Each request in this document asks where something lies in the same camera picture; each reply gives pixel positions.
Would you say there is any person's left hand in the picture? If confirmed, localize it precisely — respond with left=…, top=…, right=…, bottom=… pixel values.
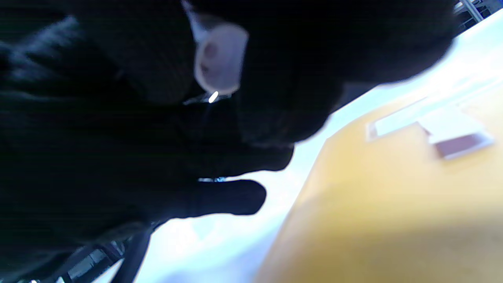
left=0, top=16, right=295, bottom=283

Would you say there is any person's right hand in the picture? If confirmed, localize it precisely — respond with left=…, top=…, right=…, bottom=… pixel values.
left=75, top=0, right=461, bottom=147

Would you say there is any white glue stick cap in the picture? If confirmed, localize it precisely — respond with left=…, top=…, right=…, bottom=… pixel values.
left=183, top=0, right=249, bottom=96

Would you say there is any pink sticky note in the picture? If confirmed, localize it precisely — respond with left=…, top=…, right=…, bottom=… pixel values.
left=417, top=105, right=495, bottom=161

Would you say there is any orange L-shaped folder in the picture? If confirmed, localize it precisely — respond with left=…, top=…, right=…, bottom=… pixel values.
left=255, top=79, right=503, bottom=283

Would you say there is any white paper label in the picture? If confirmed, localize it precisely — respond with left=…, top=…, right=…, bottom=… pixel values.
left=365, top=77, right=503, bottom=142

